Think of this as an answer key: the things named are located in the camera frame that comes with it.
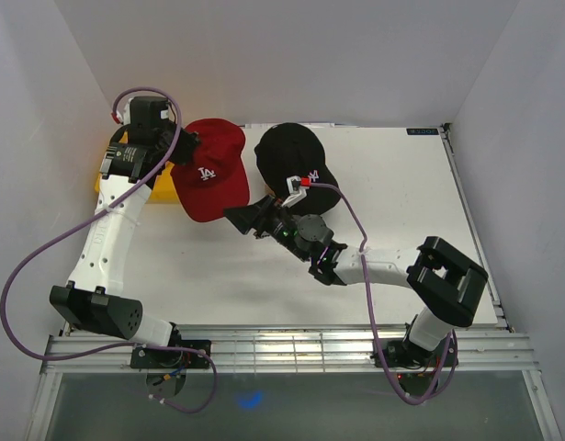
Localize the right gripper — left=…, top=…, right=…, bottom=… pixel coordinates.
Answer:
left=221, top=195, right=311, bottom=263

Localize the red LA cap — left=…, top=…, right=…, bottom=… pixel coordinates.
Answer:
left=171, top=119, right=250, bottom=222

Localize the black NY cap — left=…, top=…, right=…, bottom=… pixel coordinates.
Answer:
left=254, top=122, right=338, bottom=200

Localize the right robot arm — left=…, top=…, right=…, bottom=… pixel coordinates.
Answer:
left=224, top=196, right=488, bottom=367

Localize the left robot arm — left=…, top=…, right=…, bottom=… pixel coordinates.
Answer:
left=50, top=96, right=199, bottom=368

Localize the yellow plastic tray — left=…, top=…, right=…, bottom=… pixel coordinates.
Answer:
left=94, top=158, right=180, bottom=206

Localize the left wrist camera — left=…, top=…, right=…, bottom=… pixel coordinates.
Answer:
left=111, top=97, right=133, bottom=125

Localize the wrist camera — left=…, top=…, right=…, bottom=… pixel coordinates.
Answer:
left=282, top=175, right=311, bottom=208
left=111, top=97, right=133, bottom=125

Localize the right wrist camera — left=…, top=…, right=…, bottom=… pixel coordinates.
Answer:
left=282, top=175, right=311, bottom=208

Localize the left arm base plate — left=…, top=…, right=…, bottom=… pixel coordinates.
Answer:
left=129, top=339, right=212, bottom=369

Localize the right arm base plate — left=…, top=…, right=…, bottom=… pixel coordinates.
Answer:
left=382, top=339, right=458, bottom=369

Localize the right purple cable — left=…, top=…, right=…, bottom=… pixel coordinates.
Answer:
left=304, top=176, right=459, bottom=406

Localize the aluminium rail frame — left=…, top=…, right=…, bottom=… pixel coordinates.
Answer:
left=24, top=123, right=563, bottom=441

